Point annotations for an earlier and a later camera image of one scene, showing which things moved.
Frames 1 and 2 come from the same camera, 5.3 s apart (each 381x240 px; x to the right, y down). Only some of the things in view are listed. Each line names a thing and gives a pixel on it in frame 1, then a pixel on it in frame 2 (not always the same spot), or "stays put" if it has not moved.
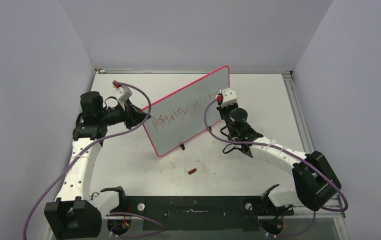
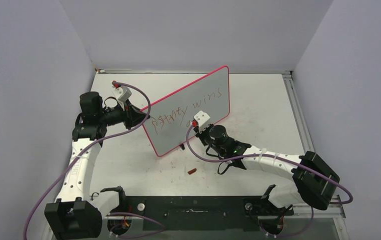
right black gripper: x=222 y=109 → x=201 y=134
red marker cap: x=190 y=172 stays put
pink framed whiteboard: x=180 y=116 stays put
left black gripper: x=131 y=114 stays put
